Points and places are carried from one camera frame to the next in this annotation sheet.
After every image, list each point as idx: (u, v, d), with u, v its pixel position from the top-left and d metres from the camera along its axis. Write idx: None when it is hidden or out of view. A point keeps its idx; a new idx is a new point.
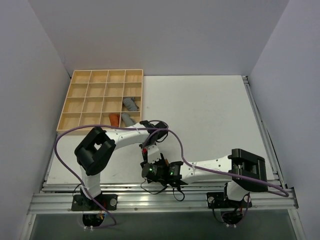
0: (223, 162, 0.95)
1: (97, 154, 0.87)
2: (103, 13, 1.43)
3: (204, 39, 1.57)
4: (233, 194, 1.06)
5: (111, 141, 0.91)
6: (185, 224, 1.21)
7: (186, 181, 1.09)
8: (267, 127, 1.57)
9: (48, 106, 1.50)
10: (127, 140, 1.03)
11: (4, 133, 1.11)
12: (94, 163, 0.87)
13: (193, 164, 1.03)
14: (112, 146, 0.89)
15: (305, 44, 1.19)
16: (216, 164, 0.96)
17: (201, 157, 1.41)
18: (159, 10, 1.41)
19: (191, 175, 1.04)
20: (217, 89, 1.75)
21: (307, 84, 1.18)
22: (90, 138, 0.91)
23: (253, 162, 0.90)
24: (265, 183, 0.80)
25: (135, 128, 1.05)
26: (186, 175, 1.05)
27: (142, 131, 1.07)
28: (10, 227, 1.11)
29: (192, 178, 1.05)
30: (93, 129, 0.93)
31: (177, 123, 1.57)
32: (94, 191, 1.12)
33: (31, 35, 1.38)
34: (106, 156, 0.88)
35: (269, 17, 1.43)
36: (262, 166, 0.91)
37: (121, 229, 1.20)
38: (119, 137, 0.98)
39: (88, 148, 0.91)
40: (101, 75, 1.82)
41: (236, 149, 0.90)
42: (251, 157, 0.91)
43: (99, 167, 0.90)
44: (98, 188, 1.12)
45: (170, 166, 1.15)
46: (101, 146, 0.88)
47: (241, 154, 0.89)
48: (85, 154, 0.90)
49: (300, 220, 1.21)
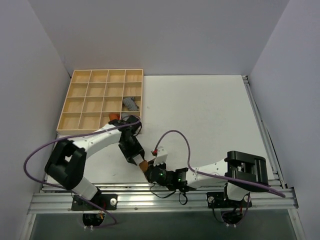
0: (220, 165, 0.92)
1: (69, 167, 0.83)
2: (103, 12, 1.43)
3: (204, 39, 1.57)
4: (234, 194, 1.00)
5: (81, 150, 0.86)
6: (185, 224, 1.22)
7: (193, 186, 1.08)
8: (267, 127, 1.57)
9: (48, 106, 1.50)
10: (99, 145, 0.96)
11: (4, 133, 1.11)
12: (68, 176, 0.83)
13: (196, 169, 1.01)
14: (82, 155, 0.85)
15: (305, 44, 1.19)
16: (214, 168, 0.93)
17: (201, 157, 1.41)
18: (159, 9, 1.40)
19: (196, 180, 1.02)
20: (217, 89, 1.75)
21: (307, 84, 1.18)
22: (58, 153, 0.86)
23: (250, 162, 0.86)
24: (262, 185, 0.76)
25: (104, 129, 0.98)
26: (191, 181, 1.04)
27: (113, 131, 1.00)
28: (10, 227, 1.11)
29: (197, 182, 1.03)
30: (59, 142, 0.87)
31: (176, 123, 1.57)
32: (89, 194, 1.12)
33: (31, 35, 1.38)
34: (79, 166, 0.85)
35: (269, 17, 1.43)
36: (263, 166, 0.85)
37: (121, 228, 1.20)
38: (89, 144, 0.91)
39: (58, 163, 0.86)
40: (101, 75, 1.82)
41: (232, 151, 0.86)
42: (249, 157, 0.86)
43: (75, 179, 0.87)
44: (92, 188, 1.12)
45: (179, 172, 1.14)
46: (71, 158, 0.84)
47: (237, 156, 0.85)
48: (57, 170, 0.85)
49: (300, 220, 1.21)
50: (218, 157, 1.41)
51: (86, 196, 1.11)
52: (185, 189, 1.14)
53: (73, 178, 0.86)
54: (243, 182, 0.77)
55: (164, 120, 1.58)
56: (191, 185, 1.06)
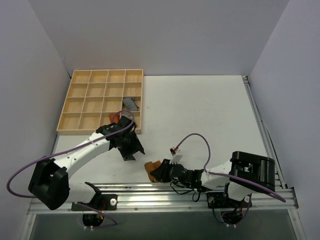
0: (226, 165, 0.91)
1: (50, 189, 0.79)
2: (103, 13, 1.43)
3: (204, 39, 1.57)
4: (236, 194, 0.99)
5: (62, 170, 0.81)
6: (185, 224, 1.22)
7: (209, 187, 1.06)
8: (267, 127, 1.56)
9: (48, 106, 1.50)
10: (84, 158, 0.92)
11: (4, 133, 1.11)
12: (50, 198, 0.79)
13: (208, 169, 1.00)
14: (64, 176, 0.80)
15: (305, 44, 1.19)
16: (222, 167, 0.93)
17: (201, 157, 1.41)
18: (159, 9, 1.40)
19: (208, 180, 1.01)
20: (217, 89, 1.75)
21: (307, 84, 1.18)
22: (39, 173, 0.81)
23: (256, 163, 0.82)
24: (252, 184, 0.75)
25: (90, 141, 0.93)
26: (206, 181, 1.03)
27: (99, 141, 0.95)
28: (10, 227, 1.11)
29: (211, 182, 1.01)
30: (39, 162, 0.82)
31: (176, 123, 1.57)
32: (87, 197, 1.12)
33: (31, 35, 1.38)
34: (61, 188, 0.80)
35: (269, 17, 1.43)
36: (271, 168, 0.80)
37: (121, 229, 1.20)
38: (71, 161, 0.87)
39: (41, 184, 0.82)
40: (101, 75, 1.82)
41: (236, 151, 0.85)
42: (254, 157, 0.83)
43: (60, 199, 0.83)
44: (90, 192, 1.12)
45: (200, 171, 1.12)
46: (52, 180, 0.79)
47: (241, 157, 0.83)
48: (40, 192, 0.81)
49: (300, 220, 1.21)
50: (219, 157, 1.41)
51: (84, 200, 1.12)
52: (203, 189, 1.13)
53: (57, 198, 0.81)
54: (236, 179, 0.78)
55: (165, 120, 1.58)
56: (206, 185, 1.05)
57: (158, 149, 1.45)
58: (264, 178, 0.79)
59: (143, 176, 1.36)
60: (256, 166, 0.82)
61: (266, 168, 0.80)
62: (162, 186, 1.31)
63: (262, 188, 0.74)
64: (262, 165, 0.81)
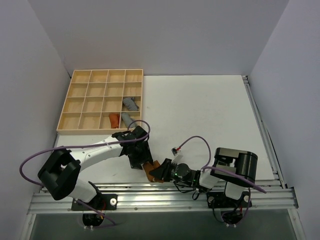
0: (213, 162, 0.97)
1: (61, 178, 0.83)
2: (103, 12, 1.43)
3: (204, 39, 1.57)
4: (231, 192, 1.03)
5: (76, 163, 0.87)
6: (185, 224, 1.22)
7: (206, 185, 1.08)
8: (267, 127, 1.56)
9: (48, 106, 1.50)
10: (97, 157, 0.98)
11: (3, 133, 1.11)
12: (59, 187, 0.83)
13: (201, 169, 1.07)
14: (77, 168, 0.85)
15: (304, 44, 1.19)
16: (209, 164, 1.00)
17: (201, 156, 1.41)
18: (159, 9, 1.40)
19: (204, 178, 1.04)
20: (217, 89, 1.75)
21: (306, 84, 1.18)
22: (53, 161, 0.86)
23: (237, 157, 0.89)
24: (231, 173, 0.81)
25: (105, 143, 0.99)
26: (202, 179, 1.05)
27: (113, 145, 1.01)
28: (10, 227, 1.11)
29: (207, 181, 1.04)
30: (56, 150, 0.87)
31: (176, 123, 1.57)
32: (87, 197, 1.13)
33: (32, 35, 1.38)
34: (71, 179, 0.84)
35: (270, 16, 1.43)
36: (252, 161, 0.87)
37: (121, 229, 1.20)
38: (85, 156, 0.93)
39: (52, 171, 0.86)
40: (101, 75, 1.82)
41: (217, 148, 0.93)
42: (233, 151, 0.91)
43: (65, 191, 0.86)
44: (90, 192, 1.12)
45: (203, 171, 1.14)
46: (64, 170, 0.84)
47: (222, 152, 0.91)
48: (49, 179, 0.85)
49: (300, 220, 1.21)
50: None
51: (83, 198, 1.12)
52: (204, 189, 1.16)
53: (64, 189, 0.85)
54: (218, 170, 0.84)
55: (165, 120, 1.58)
56: (205, 184, 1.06)
57: (157, 149, 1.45)
58: (245, 170, 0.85)
59: (143, 176, 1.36)
60: (238, 160, 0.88)
61: (248, 162, 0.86)
62: (161, 186, 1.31)
63: (237, 176, 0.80)
64: (244, 158, 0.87)
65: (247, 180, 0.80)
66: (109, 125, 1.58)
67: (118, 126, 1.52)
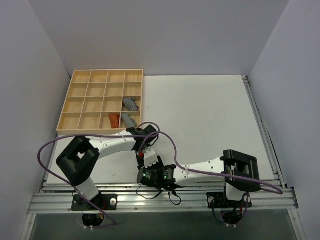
0: (216, 164, 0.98)
1: (80, 164, 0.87)
2: (103, 12, 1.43)
3: (204, 39, 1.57)
4: (233, 194, 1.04)
5: (95, 150, 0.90)
6: (186, 224, 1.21)
7: (180, 185, 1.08)
8: (268, 127, 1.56)
9: (48, 106, 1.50)
10: (113, 149, 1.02)
11: (3, 133, 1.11)
12: (77, 173, 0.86)
13: (186, 167, 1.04)
14: (95, 156, 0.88)
15: (304, 44, 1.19)
16: (209, 166, 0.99)
17: (197, 155, 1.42)
18: (159, 9, 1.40)
19: (185, 178, 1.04)
20: (217, 89, 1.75)
21: (307, 84, 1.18)
22: (73, 147, 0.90)
23: (245, 162, 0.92)
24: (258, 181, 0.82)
25: (120, 136, 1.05)
26: (179, 179, 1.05)
27: (128, 138, 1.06)
28: (9, 227, 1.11)
29: (186, 181, 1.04)
30: (76, 137, 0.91)
31: (176, 123, 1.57)
32: (91, 194, 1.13)
33: (31, 34, 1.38)
34: (90, 166, 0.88)
35: (270, 17, 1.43)
36: (254, 165, 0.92)
37: (121, 229, 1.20)
38: (103, 145, 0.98)
39: (70, 158, 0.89)
40: (101, 75, 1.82)
41: (227, 150, 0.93)
42: (243, 157, 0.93)
43: (82, 177, 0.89)
44: (94, 190, 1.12)
45: (164, 170, 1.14)
46: (84, 156, 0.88)
47: (233, 155, 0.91)
48: (68, 165, 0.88)
49: (299, 220, 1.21)
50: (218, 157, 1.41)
51: (86, 196, 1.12)
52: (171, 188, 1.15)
53: (81, 176, 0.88)
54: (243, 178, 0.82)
55: (165, 120, 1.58)
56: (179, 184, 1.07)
57: (158, 149, 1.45)
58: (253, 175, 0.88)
59: None
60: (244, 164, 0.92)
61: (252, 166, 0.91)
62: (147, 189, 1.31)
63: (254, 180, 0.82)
64: (250, 163, 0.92)
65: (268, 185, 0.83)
66: (109, 125, 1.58)
67: (118, 126, 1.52)
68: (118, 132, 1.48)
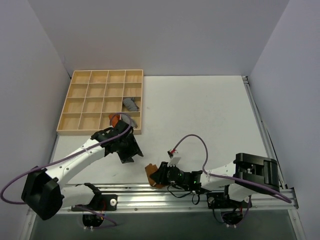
0: (230, 167, 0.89)
1: (41, 200, 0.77)
2: (103, 13, 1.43)
3: (203, 39, 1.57)
4: (237, 194, 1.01)
5: (54, 181, 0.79)
6: (186, 225, 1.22)
7: (209, 188, 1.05)
8: (267, 128, 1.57)
9: (48, 106, 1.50)
10: (79, 167, 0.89)
11: (3, 133, 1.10)
12: (41, 209, 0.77)
13: (208, 171, 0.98)
14: (54, 188, 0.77)
15: (305, 44, 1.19)
16: (224, 169, 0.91)
17: (198, 155, 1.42)
18: (159, 10, 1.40)
19: (208, 182, 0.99)
20: (217, 89, 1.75)
21: (307, 84, 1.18)
22: (30, 183, 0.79)
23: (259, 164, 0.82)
24: (268, 189, 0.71)
25: (84, 149, 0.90)
26: (205, 183, 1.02)
27: (93, 149, 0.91)
28: (9, 227, 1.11)
29: (211, 185, 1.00)
30: (31, 172, 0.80)
31: (176, 123, 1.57)
32: (86, 200, 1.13)
33: (32, 35, 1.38)
34: (52, 198, 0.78)
35: (269, 17, 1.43)
36: (272, 168, 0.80)
37: (121, 230, 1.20)
38: (63, 171, 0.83)
39: (32, 194, 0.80)
40: (101, 75, 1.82)
41: (240, 153, 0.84)
42: (258, 158, 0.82)
43: (51, 209, 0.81)
44: (87, 195, 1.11)
45: (196, 174, 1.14)
46: (43, 191, 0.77)
47: (245, 158, 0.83)
48: (31, 202, 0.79)
49: (300, 221, 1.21)
50: (218, 157, 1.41)
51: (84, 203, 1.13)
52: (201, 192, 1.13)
53: (49, 208, 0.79)
54: (251, 183, 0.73)
55: (165, 120, 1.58)
56: (204, 187, 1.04)
57: (158, 149, 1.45)
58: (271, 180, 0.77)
59: (142, 176, 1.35)
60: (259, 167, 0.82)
61: (270, 169, 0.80)
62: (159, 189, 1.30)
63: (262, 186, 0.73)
64: (265, 165, 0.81)
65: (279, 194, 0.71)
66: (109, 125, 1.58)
67: None
68: None
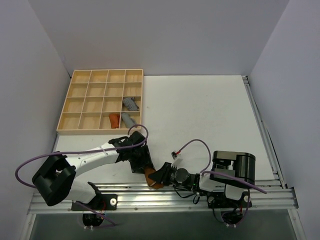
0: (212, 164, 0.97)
1: (55, 184, 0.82)
2: (103, 12, 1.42)
3: (203, 39, 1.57)
4: (231, 192, 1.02)
5: (71, 169, 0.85)
6: (186, 224, 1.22)
7: (207, 189, 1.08)
8: (267, 127, 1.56)
9: (48, 106, 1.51)
10: (93, 163, 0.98)
11: (3, 133, 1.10)
12: (52, 193, 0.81)
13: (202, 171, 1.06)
14: (71, 175, 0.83)
15: (305, 44, 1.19)
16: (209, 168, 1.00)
17: (199, 155, 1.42)
18: (159, 9, 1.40)
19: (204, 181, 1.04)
20: (217, 89, 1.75)
21: (307, 84, 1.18)
22: (49, 165, 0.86)
23: (235, 159, 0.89)
24: (233, 178, 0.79)
25: (102, 149, 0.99)
26: (203, 183, 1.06)
27: (110, 152, 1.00)
28: (9, 227, 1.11)
29: (209, 184, 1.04)
30: (52, 155, 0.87)
31: (176, 123, 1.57)
32: (87, 198, 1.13)
33: (31, 34, 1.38)
34: (65, 185, 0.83)
35: (269, 16, 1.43)
36: (247, 162, 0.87)
37: (121, 229, 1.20)
38: (81, 162, 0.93)
39: (46, 177, 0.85)
40: (101, 75, 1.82)
41: (217, 151, 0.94)
42: (231, 154, 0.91)
43: (59, 197, 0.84)
44: (89, 194, 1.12)
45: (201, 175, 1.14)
46: (59, 175, 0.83)
47: (219, 155, 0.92)
48: (43, 184, 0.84)
49: (299, 220, 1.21)
50: None
51: (83, 200, 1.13)
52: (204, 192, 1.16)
53: (58, 195, 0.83)
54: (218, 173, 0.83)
55: (165, 120, 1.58)
56: (203, 188, 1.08)
57: (158, 150, 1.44)
58: (243, 173, 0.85)
59: (142, 176, 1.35)
60: (236, 162, 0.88)
61: (247, 163, 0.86)
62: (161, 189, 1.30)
63: (234, 179, 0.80)
64: (241, 160, 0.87)
65: (245, 182, 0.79)
66: (109, 125, 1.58)
67: (118, 126, 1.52)
68: (118, 132, 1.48)
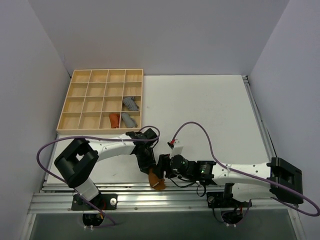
0: (261, 168, 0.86)
1: (78, 166, 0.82)
2: (103, 12, 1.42)
3: (203, 39, 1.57)
4: (241, 196, 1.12)
5: (94, 152, 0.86)
6: (185, 224, 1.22)
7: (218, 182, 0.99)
8: (267, 127, 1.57)
9: (48, 105, 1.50)
10: (111, 152, 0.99)
11: (3, 133, 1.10)
12: (74, 175, 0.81)
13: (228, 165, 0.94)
14: (94, 158, 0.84)
15: (305, 44, 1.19)
16: (253, 169, 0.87)
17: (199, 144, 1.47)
18: (159, 9, 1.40)
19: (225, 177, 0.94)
20: (217, 89, 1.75)
21: (307, 84, 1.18)
22: (72, 149, 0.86)
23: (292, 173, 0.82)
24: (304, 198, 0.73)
25: (120, 139, 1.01)
26: (218, 176, 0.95)
27: (127, 142, 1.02)
28: (9, 227, 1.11)
29: (224, 180, 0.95)
30: (76, 139, 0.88)
31: (176, 122, 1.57)
32: (90, 194, 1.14)
33: (31, 34, 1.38)
34: (88, 168, 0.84)
35: (269, 16, 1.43)
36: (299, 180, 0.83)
37: (121, 229, 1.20)
38: (102, 148, 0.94)
39: (68, 160, 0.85)
40: (101, 75, 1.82)
41: (277, 158, 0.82)
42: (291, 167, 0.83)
43: (79, 180, 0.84)
44: (93, 191, 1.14)
45: (200, 164, 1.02)
46: (83, 158, 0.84)
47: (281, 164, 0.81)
48: (65, 166, 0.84)
49: (299, 220, 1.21)
50: (218, 156, 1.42)
51: (86, 196, 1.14)
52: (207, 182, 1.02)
53: (79, 178, 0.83)
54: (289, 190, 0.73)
55: (165, 120, 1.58)
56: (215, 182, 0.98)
57: (158, 149, 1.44)
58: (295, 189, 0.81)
59: (142, 176, 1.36)
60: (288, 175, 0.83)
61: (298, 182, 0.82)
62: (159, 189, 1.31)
63: (298, 194, 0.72)
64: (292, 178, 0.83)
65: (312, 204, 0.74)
66: (109, 125, 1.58)
67: (118, 126, 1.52)
68: (119, 132, 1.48)
